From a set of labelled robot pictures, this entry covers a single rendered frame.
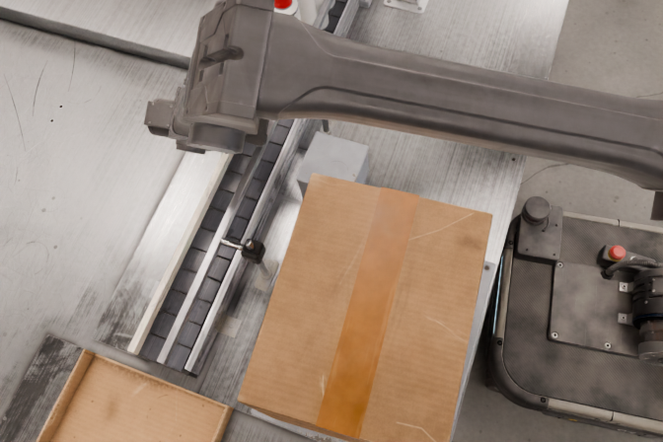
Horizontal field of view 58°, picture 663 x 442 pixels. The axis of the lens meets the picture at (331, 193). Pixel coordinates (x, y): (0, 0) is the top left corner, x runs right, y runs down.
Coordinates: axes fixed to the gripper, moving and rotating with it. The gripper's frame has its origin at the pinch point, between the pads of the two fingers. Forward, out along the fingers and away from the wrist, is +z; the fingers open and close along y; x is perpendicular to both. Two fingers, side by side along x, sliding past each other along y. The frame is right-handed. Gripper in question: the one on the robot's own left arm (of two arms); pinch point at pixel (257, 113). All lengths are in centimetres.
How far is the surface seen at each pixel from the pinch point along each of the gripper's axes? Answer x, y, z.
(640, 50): -30, -85, 144
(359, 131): 0.8, -15.9, 13.1
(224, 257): 22.9, -2.8, -11.1
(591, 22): -36, -67, 149
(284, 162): 7.8, -5.7, 2.4
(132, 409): 47, 3, -25
